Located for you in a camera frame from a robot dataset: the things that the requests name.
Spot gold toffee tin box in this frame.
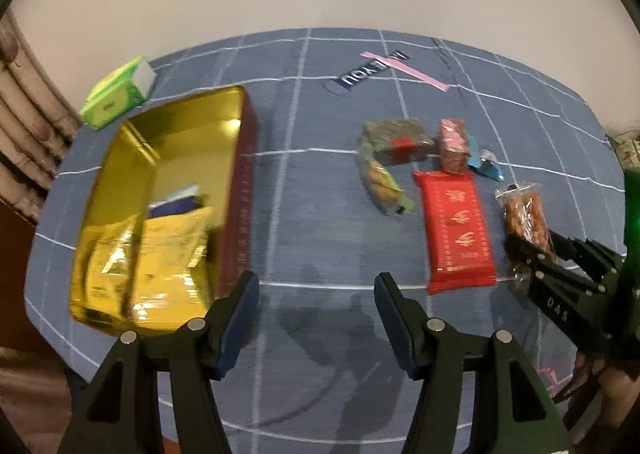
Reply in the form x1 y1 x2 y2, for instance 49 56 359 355
70 86 258 335

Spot small blue packet in tin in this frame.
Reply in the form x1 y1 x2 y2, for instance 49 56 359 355
148 183 205 219

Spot clear bag fried dough twists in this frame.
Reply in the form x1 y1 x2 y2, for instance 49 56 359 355
495 183 555 281

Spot dark seaweed snack bar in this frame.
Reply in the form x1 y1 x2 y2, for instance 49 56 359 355
362 118 436 166

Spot beige patterned curtain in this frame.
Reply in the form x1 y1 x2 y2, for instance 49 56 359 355
0 12 81 223

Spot pink red candy bar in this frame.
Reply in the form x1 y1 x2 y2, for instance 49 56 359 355
438 119 471 175

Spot yellow snack packet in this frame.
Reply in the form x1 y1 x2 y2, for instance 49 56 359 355
130 207 214 333
84 214 139 318

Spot blue checked tablecloth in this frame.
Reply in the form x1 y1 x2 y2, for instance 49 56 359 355
22 26 626 454

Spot red snack packet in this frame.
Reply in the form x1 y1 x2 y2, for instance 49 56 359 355
413 171 497 295

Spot blue wrapped candy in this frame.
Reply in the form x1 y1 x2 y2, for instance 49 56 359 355
468 135 504 182

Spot cluttered items at table side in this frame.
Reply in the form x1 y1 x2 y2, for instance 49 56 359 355
606 129 640 170

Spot green wrapped biscuit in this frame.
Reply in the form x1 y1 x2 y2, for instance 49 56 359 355
357 139 414 215

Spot green tissue pack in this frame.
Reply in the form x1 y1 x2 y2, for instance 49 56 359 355
79 56 157 130

